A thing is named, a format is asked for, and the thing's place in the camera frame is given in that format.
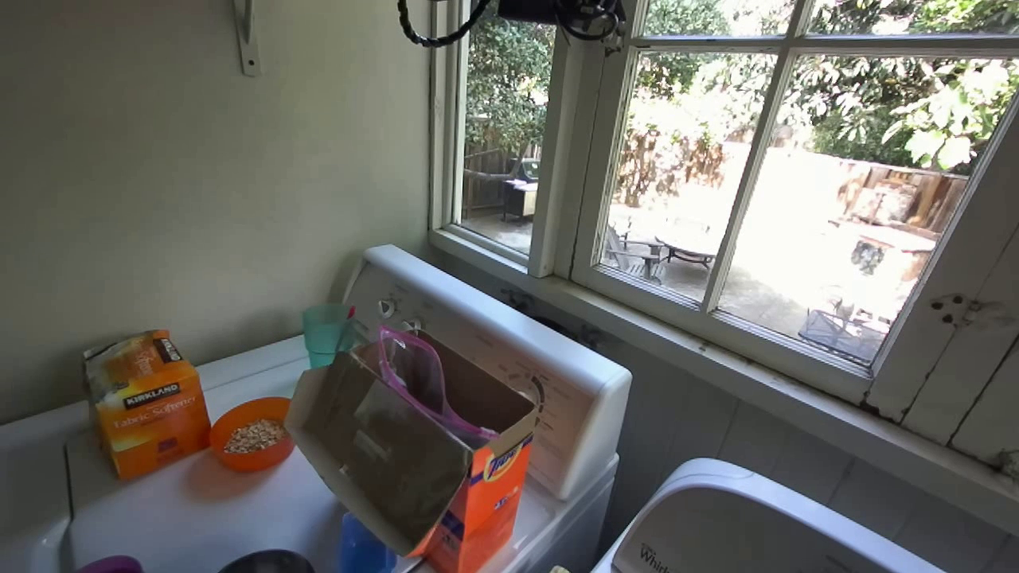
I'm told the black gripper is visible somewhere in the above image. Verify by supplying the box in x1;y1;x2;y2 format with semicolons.
497;0;565;27

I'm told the white muntin window sash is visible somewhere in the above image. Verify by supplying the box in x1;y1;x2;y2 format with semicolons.
529;0;1006;407

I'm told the single pane window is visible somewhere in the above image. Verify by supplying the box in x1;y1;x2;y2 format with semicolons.
450;0;566;273

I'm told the dark patio table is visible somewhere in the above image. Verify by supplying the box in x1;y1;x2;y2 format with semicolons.
646;233;724;279

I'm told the purple plastic utensil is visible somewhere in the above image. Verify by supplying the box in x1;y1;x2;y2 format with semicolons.
371;322;505;449

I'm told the teal plastic cup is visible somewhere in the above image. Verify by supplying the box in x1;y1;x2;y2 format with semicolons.
299;303;359;373

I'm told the white washing machine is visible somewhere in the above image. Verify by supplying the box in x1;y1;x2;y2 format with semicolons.
0;241;633;573

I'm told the orange Tide detergent box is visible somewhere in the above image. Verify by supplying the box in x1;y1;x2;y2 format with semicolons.
283;322;547;573

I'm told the orange bowl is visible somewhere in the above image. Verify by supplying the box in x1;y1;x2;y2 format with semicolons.
208;395;295;479

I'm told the white laundry basket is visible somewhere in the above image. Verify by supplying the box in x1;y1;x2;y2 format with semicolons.
587;454;950;573

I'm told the small blue plastic cup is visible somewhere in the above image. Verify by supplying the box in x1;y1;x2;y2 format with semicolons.
335;511;402;573

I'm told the orange Kirkland box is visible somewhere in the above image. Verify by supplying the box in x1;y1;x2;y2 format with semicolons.
79;328;213;485

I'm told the steel bowl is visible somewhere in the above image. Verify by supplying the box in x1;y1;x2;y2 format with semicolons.
218;548;318;573

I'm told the purple plastic item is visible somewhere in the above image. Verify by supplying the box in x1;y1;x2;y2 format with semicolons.
73;554;147;573

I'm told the black cable bundle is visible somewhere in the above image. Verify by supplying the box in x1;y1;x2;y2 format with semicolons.
556;0;630;55

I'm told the black corrugated cable conduit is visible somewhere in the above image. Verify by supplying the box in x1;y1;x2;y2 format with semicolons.
394;0;497;51

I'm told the metal wire patio chair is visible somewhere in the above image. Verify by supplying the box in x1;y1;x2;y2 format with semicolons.
602;219;643;273

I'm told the white shelf bracket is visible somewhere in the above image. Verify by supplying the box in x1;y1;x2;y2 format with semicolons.
230;0;266;79

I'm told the white wooden window frame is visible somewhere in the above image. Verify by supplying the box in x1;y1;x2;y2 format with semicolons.
426;0;1019;536

